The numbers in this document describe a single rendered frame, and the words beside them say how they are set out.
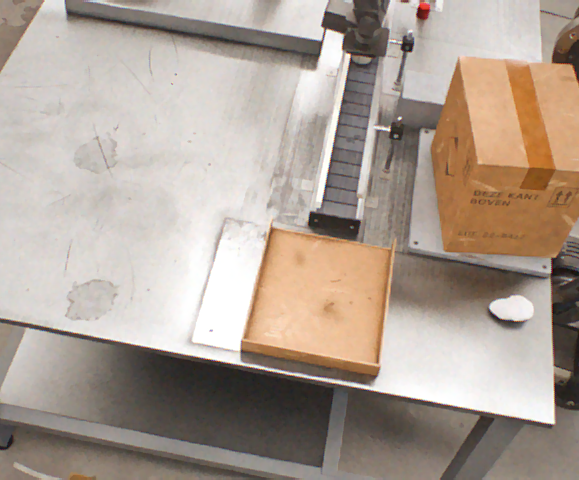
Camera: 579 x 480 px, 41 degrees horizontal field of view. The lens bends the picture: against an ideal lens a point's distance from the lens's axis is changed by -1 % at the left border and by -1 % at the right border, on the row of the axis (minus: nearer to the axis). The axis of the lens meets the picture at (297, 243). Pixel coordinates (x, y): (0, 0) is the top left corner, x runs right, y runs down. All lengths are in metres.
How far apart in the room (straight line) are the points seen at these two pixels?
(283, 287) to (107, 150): 0.52
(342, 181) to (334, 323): 0.33
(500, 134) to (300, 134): 0.52
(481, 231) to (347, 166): 0.33
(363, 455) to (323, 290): 0.86
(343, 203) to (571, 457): 1.19
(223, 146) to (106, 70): 0.38
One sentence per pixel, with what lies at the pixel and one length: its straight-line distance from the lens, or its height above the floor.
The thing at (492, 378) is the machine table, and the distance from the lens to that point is 1.55.
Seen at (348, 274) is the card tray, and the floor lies 0.83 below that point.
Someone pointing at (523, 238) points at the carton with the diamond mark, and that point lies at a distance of 1.65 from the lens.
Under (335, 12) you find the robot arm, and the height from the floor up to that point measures 1.12.
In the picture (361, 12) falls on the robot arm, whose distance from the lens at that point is 1.66.
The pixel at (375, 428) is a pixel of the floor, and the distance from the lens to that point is 2.37.
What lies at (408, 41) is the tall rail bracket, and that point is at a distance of 1.92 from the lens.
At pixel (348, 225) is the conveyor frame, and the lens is 1.64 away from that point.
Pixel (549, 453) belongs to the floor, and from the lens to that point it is 2.48.
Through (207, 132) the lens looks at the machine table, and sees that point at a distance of 1.83.
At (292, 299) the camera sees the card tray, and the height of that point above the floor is 0.83.
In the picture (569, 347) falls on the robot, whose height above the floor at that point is 0.24.
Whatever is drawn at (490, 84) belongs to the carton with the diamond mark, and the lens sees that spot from 1.62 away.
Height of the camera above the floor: 2.13
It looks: 53 degrees down
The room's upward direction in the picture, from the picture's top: 8 degrees clockwise
